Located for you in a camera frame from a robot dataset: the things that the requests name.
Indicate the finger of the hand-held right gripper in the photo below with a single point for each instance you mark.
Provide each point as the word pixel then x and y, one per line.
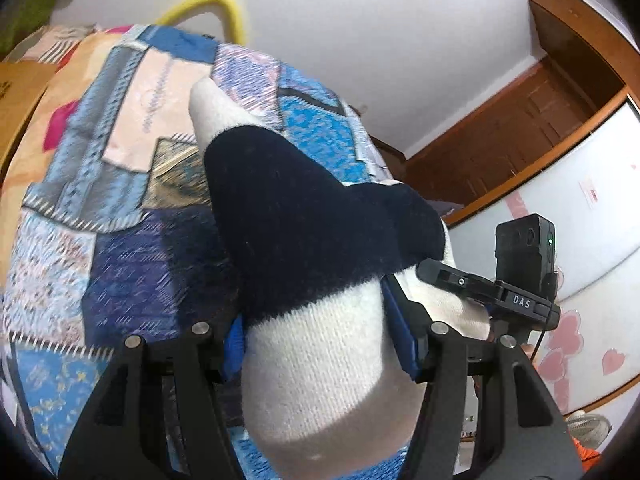
pixel 450 277

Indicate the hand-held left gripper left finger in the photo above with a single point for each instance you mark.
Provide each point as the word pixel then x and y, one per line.
pixel 232 347

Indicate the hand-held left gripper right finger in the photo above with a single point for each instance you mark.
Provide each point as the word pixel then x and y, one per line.
pixel 400 332

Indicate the white navy striped cat sweater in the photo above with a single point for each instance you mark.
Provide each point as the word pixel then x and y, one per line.
pixel 300 230

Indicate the grey checked bed sheet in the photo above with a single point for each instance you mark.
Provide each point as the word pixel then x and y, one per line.
pixel 445 206

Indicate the white red label sticker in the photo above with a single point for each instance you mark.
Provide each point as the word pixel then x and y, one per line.
pixel 590 194

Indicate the brown wooden door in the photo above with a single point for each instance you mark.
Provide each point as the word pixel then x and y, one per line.
pixel 500 150

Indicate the blue patchwork blanket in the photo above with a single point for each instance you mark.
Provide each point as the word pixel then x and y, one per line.
pixel 100 240

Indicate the white fan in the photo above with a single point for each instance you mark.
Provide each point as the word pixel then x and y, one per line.
pixel 587 427

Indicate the wooden overhead cabinet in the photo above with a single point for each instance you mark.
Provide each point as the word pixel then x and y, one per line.
pixel 575 35

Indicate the peach floral bed sheet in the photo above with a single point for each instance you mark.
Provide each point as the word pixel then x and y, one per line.
pixel 45 160

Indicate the wooden lap desk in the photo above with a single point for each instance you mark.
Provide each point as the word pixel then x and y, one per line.
pixel 20 95

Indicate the yellow foam tube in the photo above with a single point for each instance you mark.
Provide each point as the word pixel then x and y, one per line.
pixel 235 10

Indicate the striped cloth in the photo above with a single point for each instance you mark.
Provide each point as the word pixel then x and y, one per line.
pixel 50 45

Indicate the dark wooden bed frame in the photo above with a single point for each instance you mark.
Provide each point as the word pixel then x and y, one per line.
pixel 392 157

